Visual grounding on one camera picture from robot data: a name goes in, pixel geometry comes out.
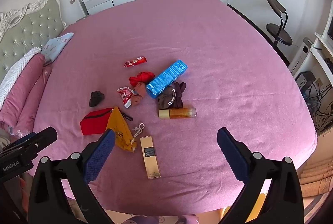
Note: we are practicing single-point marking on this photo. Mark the brown rug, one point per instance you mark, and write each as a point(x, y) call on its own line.
point(316, 177)

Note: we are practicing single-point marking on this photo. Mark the black clip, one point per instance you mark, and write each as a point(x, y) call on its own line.
point(128, 117)

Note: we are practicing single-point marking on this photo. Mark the white desk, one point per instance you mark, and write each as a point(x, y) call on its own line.
point(321, 57)

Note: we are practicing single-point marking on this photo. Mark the amber liquid bottle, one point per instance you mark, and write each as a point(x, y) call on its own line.
point(179, 112)

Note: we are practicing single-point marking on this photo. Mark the light blue pillow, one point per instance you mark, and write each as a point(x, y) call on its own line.
point(56, 46)

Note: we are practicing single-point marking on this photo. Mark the red cloth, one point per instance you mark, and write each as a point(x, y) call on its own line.
point(141, 78)

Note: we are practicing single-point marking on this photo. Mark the brown socks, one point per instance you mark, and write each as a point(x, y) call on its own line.
point(137, 95)

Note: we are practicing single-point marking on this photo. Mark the long red snack wrapper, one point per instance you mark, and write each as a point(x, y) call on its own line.
point(135, 61)

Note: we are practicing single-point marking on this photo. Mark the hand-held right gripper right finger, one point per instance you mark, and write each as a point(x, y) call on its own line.
point(231, 153)

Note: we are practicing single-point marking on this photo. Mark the pink folded quilt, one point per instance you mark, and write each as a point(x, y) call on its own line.
point(24, 96)

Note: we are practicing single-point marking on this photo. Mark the grey tufted headboard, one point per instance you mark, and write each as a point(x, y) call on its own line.
point(28, 29)

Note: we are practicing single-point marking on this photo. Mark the gold cardboard box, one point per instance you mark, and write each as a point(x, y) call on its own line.
point(150, 157)

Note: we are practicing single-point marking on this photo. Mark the black chair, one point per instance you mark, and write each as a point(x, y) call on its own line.
point(279, 31)

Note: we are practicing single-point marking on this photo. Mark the grey box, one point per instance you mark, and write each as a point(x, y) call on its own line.
point(305, 79)

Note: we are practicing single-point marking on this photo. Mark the red white wrapper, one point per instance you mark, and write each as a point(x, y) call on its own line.
point(124, 95)

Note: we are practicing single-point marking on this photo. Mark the purple printed cloth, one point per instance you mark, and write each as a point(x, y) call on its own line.
point(145, 220)

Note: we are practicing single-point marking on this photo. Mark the white appliance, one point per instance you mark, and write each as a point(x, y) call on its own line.
point(304, 49)

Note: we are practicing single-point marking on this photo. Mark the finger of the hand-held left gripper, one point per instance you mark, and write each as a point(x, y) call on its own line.
point(43, 139)
point(24, 137)

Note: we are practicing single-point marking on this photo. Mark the blue cardboard box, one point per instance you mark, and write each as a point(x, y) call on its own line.
point(167, 78)

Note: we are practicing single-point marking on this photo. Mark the dark sock with white lettering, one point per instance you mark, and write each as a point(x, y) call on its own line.
point(166, 99)

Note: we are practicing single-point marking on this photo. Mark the black rolled sock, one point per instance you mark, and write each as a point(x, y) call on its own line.
point(96, 98)

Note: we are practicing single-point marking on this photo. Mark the red zip pouch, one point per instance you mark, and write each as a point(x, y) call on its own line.
point(95, 121)

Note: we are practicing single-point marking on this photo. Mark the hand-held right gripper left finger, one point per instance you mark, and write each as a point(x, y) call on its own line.
point(100, 153)

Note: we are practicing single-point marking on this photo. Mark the pink bed sheet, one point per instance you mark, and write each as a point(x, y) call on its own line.
point(208, 44)

